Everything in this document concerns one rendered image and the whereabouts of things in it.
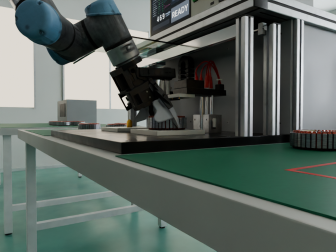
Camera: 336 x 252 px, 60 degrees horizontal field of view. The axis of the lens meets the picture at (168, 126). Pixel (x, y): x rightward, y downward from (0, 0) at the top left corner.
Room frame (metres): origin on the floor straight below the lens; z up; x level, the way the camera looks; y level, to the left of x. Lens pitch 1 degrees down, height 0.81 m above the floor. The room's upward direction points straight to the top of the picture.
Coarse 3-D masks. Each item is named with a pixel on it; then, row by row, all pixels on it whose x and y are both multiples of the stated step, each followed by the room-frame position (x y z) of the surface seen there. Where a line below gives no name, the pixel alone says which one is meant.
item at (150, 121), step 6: (150, 120) 0.77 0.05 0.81; (168, 120) 0.75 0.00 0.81; (180, 120) 0.76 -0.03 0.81; (186, 120) 0.79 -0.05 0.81; (150, 126) 0.77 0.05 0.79; (156, 126) 0.75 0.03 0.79; (162, 126) 0.75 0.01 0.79; (168, 126) 0.75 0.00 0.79; (174, 126) 0.75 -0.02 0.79; (180, 126) 0.76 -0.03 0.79; (186, 126) 0.79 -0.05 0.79
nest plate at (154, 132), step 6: (132, 132) 0.81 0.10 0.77; (138, 132) 0.78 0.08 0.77; (144, 132) 0.75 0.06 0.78; (150, 132) 0.73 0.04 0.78; (156, 132) 0.70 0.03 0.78; (162, 132) 0.71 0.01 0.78; (168, 132) 0.72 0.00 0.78; (174, 132) 0.73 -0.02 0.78; (180, 132) 0.74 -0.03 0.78; (186, 132) 0.75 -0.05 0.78; (192, 132) 0.76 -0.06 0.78; (198, 132) 0.77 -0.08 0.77; (204, 132) 0.78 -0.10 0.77
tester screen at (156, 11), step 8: (152, 0) 1.13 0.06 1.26; (160, 0) 1.08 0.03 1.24; (168, 0) 1.03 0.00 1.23; (184, 0) 0.95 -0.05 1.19; (152, 8) 1.13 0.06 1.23; (160, 8) 1.08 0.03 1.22; (168, 8) 1.03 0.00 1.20; (152, 16) 1.13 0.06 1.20; (168, 16) 1.03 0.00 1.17; (184, 16) 0.95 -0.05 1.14; (152, 24) 1.13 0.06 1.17; (168, 24) 1.03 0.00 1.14; (152, 32) 1.13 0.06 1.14
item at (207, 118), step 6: (198, 114) 0.88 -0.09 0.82; (204, 114) 0.85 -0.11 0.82; (210, 114) 0.84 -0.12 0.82; (216, 114) 0.85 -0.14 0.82; (198, 120) 0.88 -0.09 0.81; (204, 120) 0.85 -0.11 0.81; (210, 120) 0.84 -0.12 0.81; (216, 120) 0.85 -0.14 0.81; (198, 126) 0.88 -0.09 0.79; (204, 126) 0.85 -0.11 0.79; (210, 126) 0.84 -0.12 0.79; (216, 126) 0.85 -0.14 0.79; (210, 132) 0.84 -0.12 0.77; (216, 132) 0.85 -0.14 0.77
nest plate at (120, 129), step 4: (104, 128) 1.00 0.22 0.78; (108, 128) 0.97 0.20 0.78; (112, 128) 0.94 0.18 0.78; (116, 128) 0.91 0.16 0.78; (120, 128) 0.91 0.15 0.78; (124, 128) 0.92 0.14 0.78; (128, 128) 0.92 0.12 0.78; (132, 128) 0.93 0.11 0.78; (136, 128) 0.94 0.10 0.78; (140, 128) 0.95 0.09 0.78; (144, 128) 0.95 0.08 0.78
